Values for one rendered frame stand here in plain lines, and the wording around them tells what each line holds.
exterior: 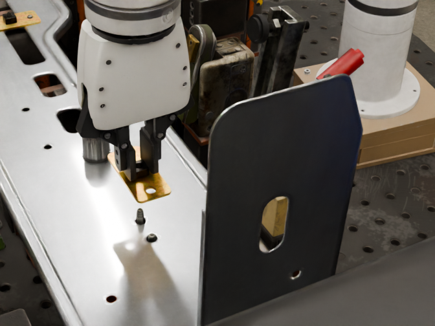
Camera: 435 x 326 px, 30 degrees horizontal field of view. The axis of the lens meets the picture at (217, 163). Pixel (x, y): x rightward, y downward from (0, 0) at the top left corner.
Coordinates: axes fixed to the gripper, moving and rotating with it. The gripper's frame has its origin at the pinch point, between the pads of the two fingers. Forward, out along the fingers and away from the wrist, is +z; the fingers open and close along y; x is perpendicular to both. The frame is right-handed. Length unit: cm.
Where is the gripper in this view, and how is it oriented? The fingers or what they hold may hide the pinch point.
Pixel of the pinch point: (138, 153)
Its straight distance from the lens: 82.0
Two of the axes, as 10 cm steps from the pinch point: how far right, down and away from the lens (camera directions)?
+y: -8.8, 2.8, -3.9
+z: -0.4, 7.7, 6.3
